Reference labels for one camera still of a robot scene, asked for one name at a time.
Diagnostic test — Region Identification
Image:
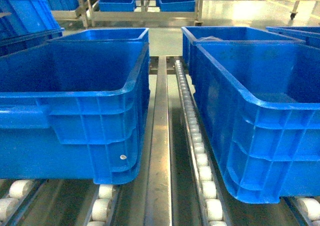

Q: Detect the right rear blue bin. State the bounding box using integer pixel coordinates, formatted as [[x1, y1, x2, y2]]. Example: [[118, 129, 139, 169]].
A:
[[181, 26, 306, 77]]

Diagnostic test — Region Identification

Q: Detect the blue bin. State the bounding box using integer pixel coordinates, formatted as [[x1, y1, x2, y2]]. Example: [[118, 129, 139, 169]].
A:
[[181, 26, 306, 77], [46, 28, 149, 61], [0, 41, 150, 184], [192, 43, 320, 204]]

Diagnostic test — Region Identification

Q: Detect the left front blue bin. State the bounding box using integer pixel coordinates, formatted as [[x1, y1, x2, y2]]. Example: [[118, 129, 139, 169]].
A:
[[0, 41, 150, 184]]

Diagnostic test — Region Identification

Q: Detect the left rear blue bin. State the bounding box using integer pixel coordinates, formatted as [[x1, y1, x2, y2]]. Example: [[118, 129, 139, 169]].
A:
[[46, 28, 149, 61]]

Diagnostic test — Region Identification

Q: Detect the right front blue bin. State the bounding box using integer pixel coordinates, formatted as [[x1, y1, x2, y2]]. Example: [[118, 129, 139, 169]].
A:
[[192, 43, 320, 204]]

